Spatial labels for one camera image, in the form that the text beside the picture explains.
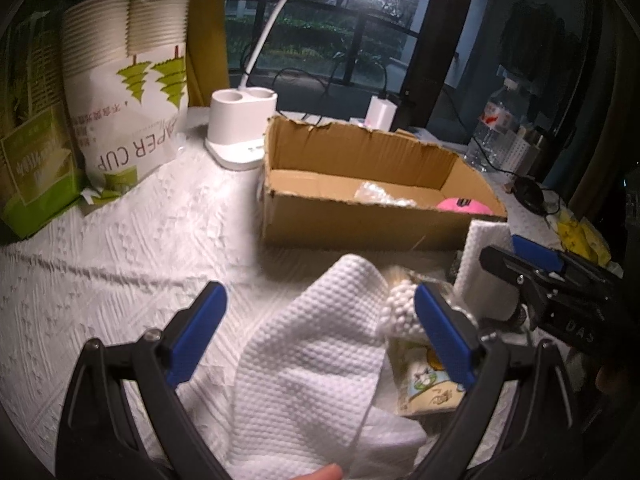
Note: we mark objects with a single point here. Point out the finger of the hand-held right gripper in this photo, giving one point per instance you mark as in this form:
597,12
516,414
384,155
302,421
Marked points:
535,251
505,265

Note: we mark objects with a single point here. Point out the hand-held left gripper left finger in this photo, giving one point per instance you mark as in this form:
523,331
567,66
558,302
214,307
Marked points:
197,330

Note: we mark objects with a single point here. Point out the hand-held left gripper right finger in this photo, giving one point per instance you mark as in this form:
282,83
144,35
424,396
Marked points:
445,330

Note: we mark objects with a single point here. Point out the bag of cotton swabs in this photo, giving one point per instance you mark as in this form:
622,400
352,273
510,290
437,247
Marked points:
400,310

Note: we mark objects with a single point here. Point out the printed tissue packet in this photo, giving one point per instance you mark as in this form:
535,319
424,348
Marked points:
420,385

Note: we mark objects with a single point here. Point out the white textured towel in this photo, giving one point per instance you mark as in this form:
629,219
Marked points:
310,360

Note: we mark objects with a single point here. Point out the cardboard box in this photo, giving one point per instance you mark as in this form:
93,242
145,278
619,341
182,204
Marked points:
310,215

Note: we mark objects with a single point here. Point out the person's right hand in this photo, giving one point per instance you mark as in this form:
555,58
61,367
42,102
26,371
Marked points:
615,379

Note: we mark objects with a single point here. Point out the person's left hand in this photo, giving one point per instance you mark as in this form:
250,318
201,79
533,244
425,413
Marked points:
322,473

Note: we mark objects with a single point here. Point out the yellow packet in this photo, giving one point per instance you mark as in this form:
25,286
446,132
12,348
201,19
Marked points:
580,235

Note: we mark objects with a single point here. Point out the black round object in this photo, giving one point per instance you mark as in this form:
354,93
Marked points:
529,195

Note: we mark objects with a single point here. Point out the pink plush item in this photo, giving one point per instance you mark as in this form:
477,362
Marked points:
462,206

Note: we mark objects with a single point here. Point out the white perforated holder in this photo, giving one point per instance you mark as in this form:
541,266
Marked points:
517,156

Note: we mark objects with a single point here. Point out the clear water bottle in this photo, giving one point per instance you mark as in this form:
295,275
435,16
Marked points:
492,130

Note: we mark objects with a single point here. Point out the clear bubble packets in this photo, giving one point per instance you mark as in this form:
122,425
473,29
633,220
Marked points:
380,192

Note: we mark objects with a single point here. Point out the white charger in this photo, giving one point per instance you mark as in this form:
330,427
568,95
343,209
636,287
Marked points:
380,112

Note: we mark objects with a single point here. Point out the dark hanging clothing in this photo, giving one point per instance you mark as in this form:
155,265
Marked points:
535,45

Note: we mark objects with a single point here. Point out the white desk lamp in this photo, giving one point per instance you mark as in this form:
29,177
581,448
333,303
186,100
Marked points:
240,125

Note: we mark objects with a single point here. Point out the paper cup package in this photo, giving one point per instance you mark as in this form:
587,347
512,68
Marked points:
125,125

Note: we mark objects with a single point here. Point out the green package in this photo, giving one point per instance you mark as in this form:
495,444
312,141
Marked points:
35,170

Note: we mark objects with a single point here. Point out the black balcony railing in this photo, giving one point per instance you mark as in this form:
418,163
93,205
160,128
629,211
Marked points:
350,15

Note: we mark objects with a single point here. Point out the yellow curtain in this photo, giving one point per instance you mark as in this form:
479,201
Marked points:
207,35

